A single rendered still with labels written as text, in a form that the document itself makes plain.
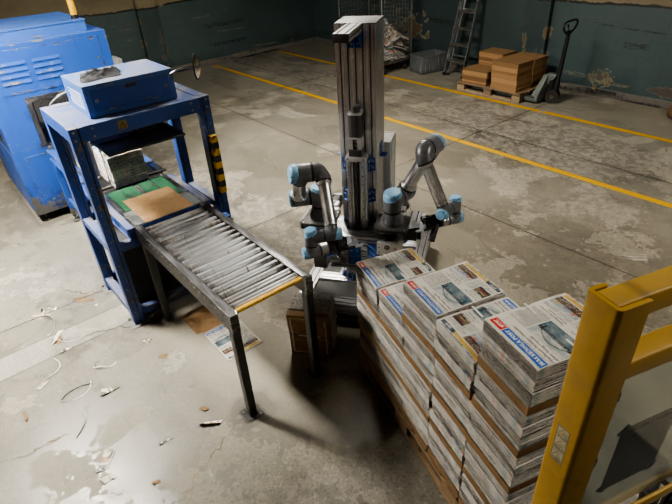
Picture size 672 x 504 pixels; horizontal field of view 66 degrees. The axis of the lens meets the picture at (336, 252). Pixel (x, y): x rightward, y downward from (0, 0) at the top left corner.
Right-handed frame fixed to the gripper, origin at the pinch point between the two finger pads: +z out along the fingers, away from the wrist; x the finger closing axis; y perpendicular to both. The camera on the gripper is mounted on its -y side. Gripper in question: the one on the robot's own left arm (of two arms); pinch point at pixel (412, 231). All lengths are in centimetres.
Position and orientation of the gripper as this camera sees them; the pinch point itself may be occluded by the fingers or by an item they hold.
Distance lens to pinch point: 320.6
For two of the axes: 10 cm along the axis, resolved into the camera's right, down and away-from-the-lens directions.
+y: -1.8, -9.6, -2.0
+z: -9.4, 2.3, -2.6
